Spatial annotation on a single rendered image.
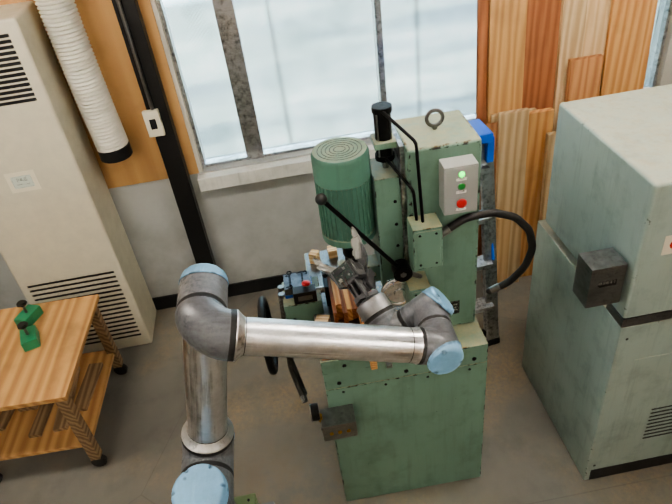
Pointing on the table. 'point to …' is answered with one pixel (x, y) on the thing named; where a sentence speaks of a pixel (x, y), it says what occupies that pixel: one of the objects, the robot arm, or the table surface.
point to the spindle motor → (344, 188)
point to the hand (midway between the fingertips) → (333, 242)
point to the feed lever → (374, 245)
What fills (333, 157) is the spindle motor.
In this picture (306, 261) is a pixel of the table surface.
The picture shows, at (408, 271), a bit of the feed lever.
